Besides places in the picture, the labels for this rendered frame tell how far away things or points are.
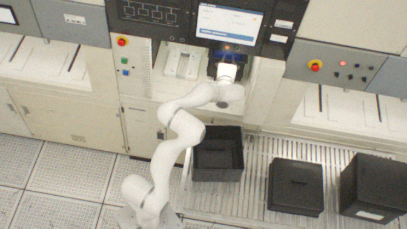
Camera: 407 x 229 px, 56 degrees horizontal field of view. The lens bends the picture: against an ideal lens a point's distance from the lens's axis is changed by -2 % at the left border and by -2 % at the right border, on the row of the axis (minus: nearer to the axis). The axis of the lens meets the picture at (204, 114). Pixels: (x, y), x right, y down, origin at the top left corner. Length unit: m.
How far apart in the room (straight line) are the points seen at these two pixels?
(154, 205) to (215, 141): 0.76
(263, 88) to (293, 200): 0.63
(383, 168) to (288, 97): 0.63
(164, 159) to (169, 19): 0.64
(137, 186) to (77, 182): 1.40
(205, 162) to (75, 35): 1.00
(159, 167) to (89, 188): 1.47
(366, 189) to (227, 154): 0.79
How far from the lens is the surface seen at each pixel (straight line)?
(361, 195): 2.17
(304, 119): 2.45
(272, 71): 1.94
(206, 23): 1.82
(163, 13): 1.82
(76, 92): 2.54
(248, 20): 1.78
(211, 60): 2.29
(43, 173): 3.22
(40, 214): 3.10
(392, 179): 2.30
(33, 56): 2.74
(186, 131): 1.59
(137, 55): 2.08
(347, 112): 2.59
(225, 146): 2.35
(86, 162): 3.18
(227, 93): 1.88
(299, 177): 2.26
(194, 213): 2.17
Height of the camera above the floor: 2.81
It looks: 57 degrees down
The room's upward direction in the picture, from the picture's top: 9 degrees clockwise
